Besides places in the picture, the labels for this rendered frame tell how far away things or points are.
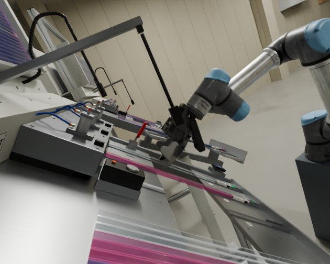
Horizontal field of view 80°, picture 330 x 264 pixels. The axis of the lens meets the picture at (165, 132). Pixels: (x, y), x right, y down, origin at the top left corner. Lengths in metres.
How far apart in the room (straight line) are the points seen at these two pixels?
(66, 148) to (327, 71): 0.89
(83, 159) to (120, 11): 3.80
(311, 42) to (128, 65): 3.23
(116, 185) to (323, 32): 0.80
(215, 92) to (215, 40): 4.20
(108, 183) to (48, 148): 0.11
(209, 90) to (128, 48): 3.31
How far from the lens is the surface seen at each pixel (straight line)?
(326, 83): 0.98
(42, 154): 0.38
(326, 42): 0.90
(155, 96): 3.87
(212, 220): 1.26
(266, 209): 0.74
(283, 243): 0.58
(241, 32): 5.38
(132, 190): 0.37
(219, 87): 0.66
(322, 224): 1.52
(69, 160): 0.38
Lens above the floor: 1.23
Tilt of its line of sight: 15 degrees down
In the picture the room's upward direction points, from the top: 24 degrees counter-clockwise
